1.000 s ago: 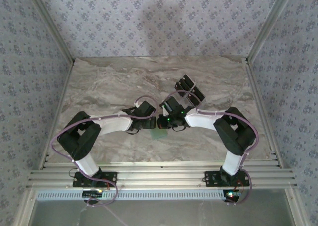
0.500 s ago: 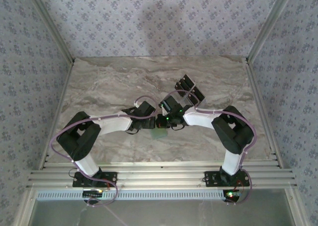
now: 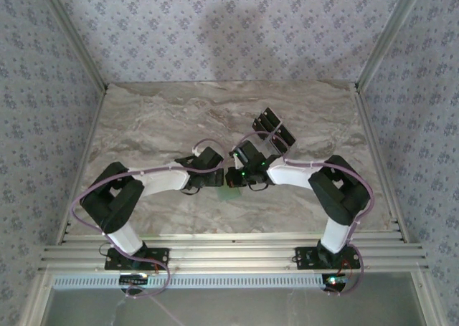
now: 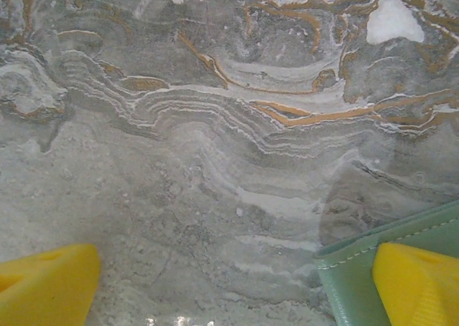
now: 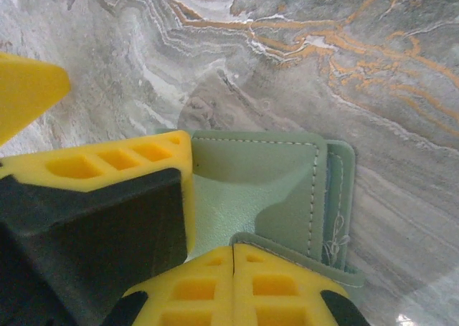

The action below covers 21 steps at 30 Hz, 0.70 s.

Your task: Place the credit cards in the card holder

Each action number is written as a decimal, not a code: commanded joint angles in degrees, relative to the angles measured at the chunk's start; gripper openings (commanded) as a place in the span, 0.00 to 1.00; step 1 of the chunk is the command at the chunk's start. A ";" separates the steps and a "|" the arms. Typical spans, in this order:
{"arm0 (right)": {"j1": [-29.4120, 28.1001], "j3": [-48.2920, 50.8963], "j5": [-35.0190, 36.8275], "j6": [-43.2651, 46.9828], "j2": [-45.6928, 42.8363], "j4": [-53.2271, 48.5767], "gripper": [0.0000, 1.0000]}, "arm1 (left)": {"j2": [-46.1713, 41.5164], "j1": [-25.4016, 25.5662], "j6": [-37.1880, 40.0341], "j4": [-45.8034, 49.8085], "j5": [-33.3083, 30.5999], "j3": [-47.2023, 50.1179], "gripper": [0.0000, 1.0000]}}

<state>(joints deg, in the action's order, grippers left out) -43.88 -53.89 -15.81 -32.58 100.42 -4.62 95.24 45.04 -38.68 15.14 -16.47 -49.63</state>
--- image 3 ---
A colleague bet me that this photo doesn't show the black compartment tray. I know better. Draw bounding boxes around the black compartment tray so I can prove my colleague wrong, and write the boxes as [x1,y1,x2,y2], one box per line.
[250,105,298,158]

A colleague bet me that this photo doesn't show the aluminium extrusion base rails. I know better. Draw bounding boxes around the aluminium extrusion base rails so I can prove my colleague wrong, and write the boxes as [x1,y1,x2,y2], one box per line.
[37,231,430,274]

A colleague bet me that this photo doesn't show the small circuit board with LEDs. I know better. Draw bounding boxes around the small circuit board with LEDs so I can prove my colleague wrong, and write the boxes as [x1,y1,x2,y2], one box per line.
[119,273,150,287]
[321,273,351,292]

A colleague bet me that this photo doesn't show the grey metal sheet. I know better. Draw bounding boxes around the grey metal sheet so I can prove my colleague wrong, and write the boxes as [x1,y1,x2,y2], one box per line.
[42,286,430,326]

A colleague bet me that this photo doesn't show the grey slotted cable duct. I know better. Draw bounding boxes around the grey slotted cable duct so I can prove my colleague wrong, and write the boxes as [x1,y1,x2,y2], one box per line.
[52,271,328,290]

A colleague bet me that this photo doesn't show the purple cable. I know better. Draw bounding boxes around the purple cable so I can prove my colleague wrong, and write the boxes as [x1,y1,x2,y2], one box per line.
[237,130,377,297]
[71,138,230,326]

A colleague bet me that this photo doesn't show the aluminium side rail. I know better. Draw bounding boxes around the aluminium side rail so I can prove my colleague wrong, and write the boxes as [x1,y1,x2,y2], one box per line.
[353,83,410,244]

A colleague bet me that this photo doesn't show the aluminium frame post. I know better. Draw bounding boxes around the aluminium frame post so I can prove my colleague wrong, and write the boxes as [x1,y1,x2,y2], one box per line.
[35,0,110,93]
[354,0,430,93]

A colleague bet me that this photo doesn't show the aluminium frame bar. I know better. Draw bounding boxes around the aluminium frame bar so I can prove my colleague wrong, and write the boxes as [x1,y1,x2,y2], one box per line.
[410,270,445,326]
[19,270,55,326]

